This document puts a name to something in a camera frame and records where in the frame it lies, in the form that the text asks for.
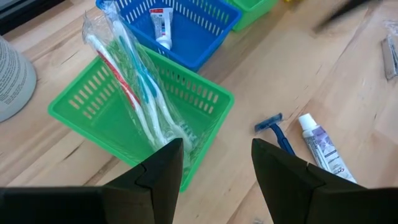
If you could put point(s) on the blue plastic basket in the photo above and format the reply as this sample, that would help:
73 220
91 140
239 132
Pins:
192 43

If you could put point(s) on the green plastic basket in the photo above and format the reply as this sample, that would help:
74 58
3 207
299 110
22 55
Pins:
252 12
93 124

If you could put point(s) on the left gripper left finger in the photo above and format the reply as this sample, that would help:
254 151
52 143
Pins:
161 177

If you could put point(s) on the red white toothbrush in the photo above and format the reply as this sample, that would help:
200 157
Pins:
119 79

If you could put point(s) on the white travel toothpaste tube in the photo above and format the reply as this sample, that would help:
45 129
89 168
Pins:
323 149
161 25

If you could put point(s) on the teal white toothbrush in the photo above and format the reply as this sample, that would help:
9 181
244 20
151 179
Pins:
169 118

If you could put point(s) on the blue white toothbrush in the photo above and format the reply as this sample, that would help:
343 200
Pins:
146 84

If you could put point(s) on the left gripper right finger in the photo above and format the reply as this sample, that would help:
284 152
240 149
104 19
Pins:
280 180

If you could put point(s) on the blue disposable razor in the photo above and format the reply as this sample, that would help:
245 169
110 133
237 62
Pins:
280 137

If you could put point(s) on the white wipes canister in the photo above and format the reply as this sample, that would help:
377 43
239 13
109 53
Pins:
15 81

